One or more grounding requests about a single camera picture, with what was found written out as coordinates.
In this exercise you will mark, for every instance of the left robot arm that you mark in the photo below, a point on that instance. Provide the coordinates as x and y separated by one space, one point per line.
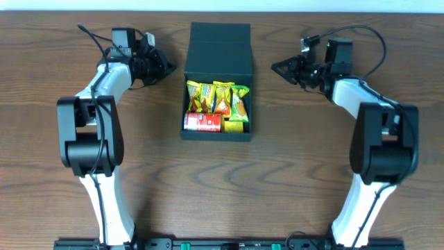
90 138

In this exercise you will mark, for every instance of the black gift box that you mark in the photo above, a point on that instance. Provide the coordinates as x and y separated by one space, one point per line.
219 52

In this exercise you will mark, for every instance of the small yellow candy packet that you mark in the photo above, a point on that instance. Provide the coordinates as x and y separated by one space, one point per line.
232 126

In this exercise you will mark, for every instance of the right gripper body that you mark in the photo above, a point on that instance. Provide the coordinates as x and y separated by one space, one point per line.
311 73

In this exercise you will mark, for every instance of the green orange snack packet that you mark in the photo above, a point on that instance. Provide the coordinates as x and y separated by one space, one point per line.
238 111

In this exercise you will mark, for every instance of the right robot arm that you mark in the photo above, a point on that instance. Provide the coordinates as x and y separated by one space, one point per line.
384 146

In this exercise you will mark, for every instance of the red soda can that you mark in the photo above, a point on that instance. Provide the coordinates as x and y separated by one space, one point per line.
206 122

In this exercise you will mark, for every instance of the yellow chocolate wafer packet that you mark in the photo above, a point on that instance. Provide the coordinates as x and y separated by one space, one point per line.
207 97

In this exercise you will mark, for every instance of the yellow orange snack packet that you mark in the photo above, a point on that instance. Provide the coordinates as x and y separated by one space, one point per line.
223 98

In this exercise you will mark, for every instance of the black mounting rail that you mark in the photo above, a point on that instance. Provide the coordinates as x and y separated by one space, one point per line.
298 243

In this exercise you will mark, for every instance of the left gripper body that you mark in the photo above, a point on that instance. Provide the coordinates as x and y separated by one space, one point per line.
150 70

